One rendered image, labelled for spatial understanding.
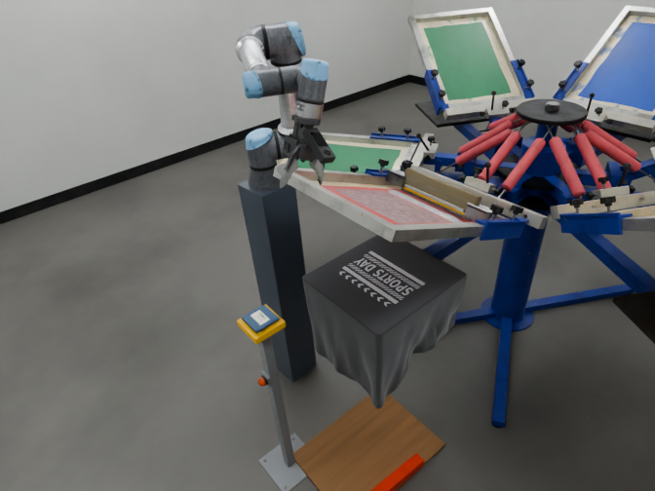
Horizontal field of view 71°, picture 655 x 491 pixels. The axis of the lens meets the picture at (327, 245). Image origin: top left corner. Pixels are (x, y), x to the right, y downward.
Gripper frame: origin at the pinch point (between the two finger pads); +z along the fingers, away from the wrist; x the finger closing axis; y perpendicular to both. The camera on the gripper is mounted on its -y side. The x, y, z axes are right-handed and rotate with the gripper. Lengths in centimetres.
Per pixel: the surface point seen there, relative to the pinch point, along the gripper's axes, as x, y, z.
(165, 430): 9, 71, 157
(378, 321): -30, -17, 46
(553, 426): -133, -59, 114
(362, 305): -31, -7, 46
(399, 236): -12.9, -28.9, 5.1
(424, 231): -24.3, -28.8, 5.3
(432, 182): -69, 4, 4
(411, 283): -52, -11, 39
